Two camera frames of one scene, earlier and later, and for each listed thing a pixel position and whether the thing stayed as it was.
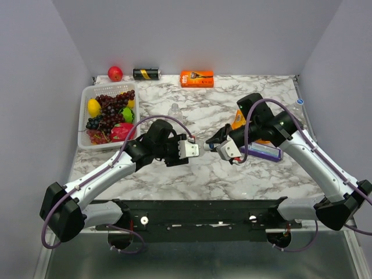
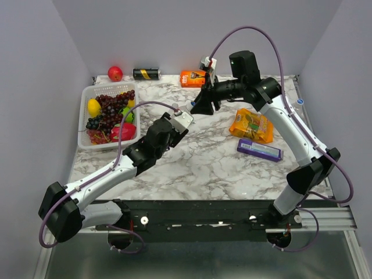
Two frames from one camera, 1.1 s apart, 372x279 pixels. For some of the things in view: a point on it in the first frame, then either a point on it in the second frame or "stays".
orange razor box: (197, 78) stays
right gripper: (221, 135) -> (206, 96)
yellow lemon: (94, 107) stays
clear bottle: (206, 146) -> (185, 107)
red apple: (115, 74) stays
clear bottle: (297, 108) stays
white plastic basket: (90, 92) stays
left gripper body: (171, 147) -> (176, 136)
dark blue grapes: (93, 123) stays
